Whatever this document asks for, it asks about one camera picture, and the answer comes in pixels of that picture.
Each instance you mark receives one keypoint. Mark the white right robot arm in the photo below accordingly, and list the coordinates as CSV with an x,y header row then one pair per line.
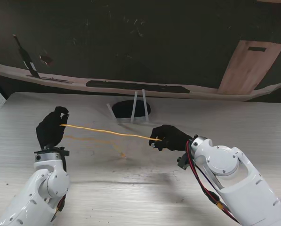
x,y
243,188

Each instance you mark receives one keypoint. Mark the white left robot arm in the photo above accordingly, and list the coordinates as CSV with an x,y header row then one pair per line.
x,y
34,195

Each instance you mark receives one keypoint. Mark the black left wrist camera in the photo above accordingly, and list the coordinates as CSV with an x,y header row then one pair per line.
x,y
62,151

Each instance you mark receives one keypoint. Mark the white router with antennas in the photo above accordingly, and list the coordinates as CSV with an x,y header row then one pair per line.
x,y
126,109

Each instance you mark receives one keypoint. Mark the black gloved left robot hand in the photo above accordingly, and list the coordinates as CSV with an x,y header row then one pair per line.
x,y
49,131

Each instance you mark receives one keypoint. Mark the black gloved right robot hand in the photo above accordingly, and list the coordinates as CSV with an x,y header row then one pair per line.
x,y
175,139

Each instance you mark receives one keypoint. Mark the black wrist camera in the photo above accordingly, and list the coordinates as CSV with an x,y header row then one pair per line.
x,y
62,151
183,162

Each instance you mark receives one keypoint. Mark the wooden cutting board print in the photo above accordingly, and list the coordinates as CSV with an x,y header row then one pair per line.
x,y
246,68

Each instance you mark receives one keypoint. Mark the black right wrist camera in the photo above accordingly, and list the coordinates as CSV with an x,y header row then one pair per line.
x,y
183,162

